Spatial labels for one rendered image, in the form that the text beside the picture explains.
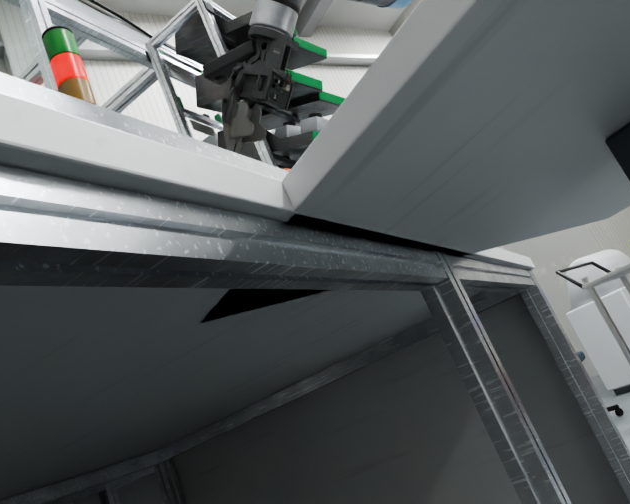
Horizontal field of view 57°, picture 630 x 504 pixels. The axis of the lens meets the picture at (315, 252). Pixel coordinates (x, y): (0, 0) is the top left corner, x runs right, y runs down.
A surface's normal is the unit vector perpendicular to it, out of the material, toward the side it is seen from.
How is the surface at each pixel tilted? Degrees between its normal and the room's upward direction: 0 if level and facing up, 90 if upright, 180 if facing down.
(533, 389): 90
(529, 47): 180
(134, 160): 90
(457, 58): 180
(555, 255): 90
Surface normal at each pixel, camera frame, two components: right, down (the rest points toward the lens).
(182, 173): 0.78, -0.47
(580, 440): -0.50, -0.06
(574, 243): -0.80, 0.17
